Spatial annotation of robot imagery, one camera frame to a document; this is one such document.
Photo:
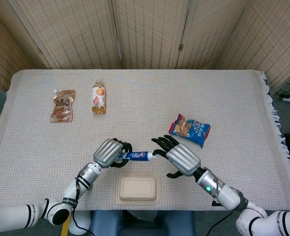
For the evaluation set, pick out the woven folding screen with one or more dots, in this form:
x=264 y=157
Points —
x=149 y=32

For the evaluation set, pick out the peach juice plastic bottle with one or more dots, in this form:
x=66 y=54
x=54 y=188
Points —
x=98 y=98

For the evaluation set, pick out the blue biscuit snack bag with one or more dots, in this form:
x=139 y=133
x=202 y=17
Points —
x=191 y=130

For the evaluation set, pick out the yellow floor tape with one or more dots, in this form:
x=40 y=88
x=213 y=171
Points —
x=65 y=228

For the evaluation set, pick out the light woven tablecloth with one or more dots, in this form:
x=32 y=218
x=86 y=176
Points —
x=144 y=103

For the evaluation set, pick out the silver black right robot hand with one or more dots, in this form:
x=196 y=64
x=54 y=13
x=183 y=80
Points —
x=184 y=159

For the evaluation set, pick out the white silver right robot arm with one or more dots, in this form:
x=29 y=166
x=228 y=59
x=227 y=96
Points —
x=228 y=196

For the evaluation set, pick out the blue white toothpaste tube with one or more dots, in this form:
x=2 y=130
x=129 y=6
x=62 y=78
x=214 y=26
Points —
x=137 y=156

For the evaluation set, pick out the beige pulp lunch box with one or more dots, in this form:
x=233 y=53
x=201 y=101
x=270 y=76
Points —
x=138 y=189

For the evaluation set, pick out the brown sauce spout pouch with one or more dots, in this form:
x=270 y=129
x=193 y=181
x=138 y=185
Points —
x=62 y=105

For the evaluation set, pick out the white rounded robot cover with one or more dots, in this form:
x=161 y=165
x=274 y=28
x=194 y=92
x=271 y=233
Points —
x=82 y=221

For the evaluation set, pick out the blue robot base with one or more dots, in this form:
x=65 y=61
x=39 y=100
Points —
x=105 y=223

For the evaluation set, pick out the metal screen hinge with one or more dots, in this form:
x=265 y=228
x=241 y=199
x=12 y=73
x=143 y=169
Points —
x=181 y=47

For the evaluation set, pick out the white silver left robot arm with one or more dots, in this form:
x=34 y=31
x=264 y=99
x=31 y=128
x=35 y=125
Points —
x=88 y=175

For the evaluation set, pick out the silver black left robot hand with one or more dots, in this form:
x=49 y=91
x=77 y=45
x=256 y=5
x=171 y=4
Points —
x=107 y=153

